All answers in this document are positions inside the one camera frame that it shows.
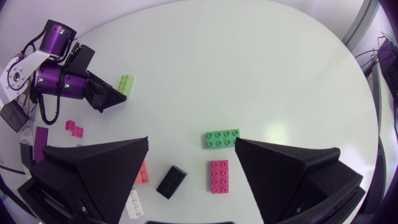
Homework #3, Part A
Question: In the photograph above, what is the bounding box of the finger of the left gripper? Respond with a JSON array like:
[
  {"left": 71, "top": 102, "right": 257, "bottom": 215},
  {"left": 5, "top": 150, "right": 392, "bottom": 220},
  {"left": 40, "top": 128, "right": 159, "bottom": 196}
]
[{"left": 101, "top": 85, "right": 127, "bottom": 110}]

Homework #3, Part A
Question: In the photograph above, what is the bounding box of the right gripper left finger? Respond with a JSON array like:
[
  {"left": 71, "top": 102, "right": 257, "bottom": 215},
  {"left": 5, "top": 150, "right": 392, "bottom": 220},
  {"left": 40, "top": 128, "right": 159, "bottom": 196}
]
[{"left": 29, "top": 136, "right": 150, "bottom": 224}]

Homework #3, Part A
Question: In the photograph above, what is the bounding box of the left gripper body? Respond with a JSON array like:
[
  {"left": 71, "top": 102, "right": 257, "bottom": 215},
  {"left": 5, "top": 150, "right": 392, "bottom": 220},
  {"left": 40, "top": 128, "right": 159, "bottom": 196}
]
[{"left": 84, "top": 70, "right": 111, "bottom": 113}]

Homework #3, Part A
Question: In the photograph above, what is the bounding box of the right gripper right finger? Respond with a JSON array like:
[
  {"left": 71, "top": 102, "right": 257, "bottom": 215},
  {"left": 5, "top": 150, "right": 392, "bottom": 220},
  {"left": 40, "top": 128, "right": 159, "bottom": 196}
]
[{"left": 234, "top": 136, "right": 364, "bottom": 224}]

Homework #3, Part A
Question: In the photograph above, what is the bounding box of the lime green toy brick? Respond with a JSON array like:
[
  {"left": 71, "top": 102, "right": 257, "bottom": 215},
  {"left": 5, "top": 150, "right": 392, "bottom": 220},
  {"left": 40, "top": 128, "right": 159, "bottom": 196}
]
[{"left": 117, "top": 74, "right": 135, "bottom": 100}]

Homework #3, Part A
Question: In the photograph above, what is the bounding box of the orange toy brick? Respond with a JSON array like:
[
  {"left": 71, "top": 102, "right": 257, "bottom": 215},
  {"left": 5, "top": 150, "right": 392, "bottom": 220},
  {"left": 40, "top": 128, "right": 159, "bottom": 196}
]
[{"left": 134, "top": 160, "right": 150, "bottom": 185}]

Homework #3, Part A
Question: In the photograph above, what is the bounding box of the white toy brick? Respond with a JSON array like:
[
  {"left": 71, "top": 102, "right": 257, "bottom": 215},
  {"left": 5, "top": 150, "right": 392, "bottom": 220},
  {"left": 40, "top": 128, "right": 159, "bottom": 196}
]
[{"left": 125, "top": 189, "right": 145, "bottom": 220}]

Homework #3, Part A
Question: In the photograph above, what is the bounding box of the large red toy brick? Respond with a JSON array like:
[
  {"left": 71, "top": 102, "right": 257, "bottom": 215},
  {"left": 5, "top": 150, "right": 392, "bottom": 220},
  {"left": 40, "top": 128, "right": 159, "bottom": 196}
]
[{"left": 210, "top": 159, "right": 230, "bottom": 194}]

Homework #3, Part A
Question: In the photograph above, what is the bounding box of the black toy brick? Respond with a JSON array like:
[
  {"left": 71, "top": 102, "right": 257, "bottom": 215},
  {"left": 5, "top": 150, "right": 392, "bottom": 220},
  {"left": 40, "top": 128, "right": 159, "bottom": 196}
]
[{"left": 155, "top": 165, "right": 188, "bottom": 200}]

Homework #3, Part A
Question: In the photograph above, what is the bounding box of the dark mat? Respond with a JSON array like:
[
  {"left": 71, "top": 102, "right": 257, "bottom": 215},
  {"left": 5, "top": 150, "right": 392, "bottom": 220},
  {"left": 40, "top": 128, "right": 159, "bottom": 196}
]
[{"left": 33, "top": 126, "right": 49, "bottom": 164}]

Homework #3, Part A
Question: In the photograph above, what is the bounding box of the large green toy brick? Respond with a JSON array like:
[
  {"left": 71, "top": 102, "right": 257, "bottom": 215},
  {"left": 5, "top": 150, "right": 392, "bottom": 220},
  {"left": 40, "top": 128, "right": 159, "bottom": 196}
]
[{"left": 205, "top": 128, "right": 241, "bottom": 150}]

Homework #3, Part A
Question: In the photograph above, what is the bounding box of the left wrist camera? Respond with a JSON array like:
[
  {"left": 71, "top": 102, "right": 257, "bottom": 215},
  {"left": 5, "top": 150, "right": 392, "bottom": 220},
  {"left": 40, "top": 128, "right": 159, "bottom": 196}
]
[{"left": 65, "top": 43, "right": 96, "bottom": 77}]

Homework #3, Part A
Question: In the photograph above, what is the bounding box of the blue cable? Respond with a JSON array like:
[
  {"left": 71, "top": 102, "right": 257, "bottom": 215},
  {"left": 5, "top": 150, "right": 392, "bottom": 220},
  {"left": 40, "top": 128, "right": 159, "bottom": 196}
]
[{"left": 354, "top": 43, "right": 392, "bottom": 62}]

